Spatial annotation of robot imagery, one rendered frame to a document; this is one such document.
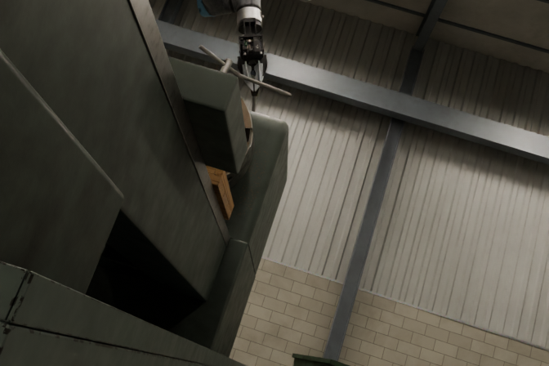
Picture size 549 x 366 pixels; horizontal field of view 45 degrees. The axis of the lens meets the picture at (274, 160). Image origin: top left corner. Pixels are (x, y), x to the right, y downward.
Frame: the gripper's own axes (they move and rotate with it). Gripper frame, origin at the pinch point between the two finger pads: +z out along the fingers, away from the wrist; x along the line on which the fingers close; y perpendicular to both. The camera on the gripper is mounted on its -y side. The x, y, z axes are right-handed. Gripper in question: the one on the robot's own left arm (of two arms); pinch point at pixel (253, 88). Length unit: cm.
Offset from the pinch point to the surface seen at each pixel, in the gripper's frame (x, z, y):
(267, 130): 3.1, 14.4, 1.9
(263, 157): 1.4, 22.5, 1.9
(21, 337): -9, 81, 151
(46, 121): -13, 65, 136
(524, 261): 452, -88, -997
